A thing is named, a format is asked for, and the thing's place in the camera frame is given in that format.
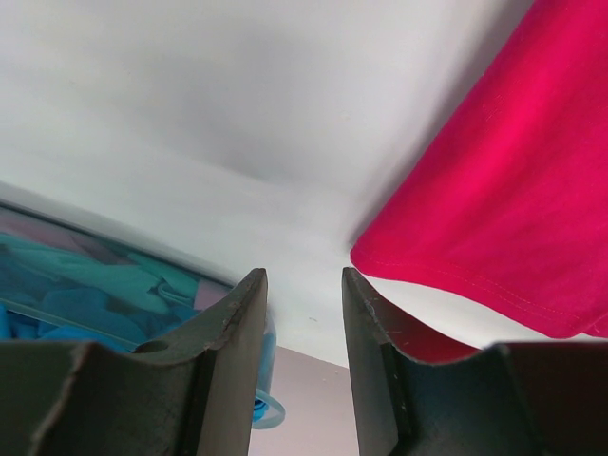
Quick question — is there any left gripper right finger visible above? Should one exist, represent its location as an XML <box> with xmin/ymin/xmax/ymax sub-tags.
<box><xmin>342</xmin><ymin>268</ymin><xmax>607</xmax><ymax>455</ymax></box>

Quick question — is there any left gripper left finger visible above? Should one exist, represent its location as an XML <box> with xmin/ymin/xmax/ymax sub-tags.
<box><xmin>1</xmin><ymin>268</ymin><xmax>268</xmax><ymax>455</ymax></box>

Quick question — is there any red t shirt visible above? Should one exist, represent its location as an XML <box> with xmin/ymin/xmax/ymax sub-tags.
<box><xmin>351</xmin><ymin>1</ymin><xmax>607</xmax><ymax>339</ymax></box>

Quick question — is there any blue t shirt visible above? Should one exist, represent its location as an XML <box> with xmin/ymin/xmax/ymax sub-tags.
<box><xmin>0</xmin><ymin>284</ymin><xmax>278</xmax><ymax>424</ymax></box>

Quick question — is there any translucent blue plastic basket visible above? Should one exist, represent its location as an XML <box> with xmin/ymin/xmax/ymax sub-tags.
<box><xmin>0</xmin><ymin>181</ymin><xmax>288</xmax><ymax>430</ymax></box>

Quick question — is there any light teal t shirt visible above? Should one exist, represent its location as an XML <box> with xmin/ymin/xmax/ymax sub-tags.
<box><xmin>1</xmin><ymin>234</ymin><xmax>199</xmax><ymax>314</ymax></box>

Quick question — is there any pink t shirt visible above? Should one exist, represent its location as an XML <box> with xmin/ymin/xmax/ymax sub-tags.
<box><xmin>1</xmin><ymin>209</ymin><xmax>228</xmax><ymax>314</ymax></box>

